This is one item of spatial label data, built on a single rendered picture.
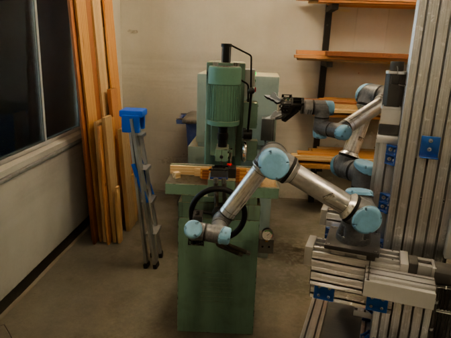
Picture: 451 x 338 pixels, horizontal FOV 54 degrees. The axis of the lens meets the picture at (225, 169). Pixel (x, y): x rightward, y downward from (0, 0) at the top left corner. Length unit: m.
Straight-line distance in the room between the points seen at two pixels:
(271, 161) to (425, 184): 0.72
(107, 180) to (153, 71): 1.56
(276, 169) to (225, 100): 0.73
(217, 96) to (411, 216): 1.09
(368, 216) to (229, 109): 0.94
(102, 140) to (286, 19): 2.21
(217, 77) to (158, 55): 2.50
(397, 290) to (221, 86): 1.25
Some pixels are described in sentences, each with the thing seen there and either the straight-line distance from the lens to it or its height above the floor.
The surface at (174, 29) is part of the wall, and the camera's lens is 4.72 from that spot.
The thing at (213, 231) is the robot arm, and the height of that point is 0.88.
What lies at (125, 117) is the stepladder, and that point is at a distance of 3.08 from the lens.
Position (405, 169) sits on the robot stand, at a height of 1.13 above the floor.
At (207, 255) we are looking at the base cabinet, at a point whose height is 0.50.
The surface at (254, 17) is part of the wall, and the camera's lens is 4.63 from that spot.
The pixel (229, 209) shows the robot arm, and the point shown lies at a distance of 1.91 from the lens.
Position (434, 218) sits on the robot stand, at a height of 0.92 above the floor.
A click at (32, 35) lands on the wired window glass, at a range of 3.34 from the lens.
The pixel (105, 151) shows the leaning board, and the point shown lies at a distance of 3.57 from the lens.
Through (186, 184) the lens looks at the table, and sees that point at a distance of 2.33.
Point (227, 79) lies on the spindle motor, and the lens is 2.29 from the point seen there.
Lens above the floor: 1.61
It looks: 16 degrees down
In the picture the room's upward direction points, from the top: 2 degrees clockwise
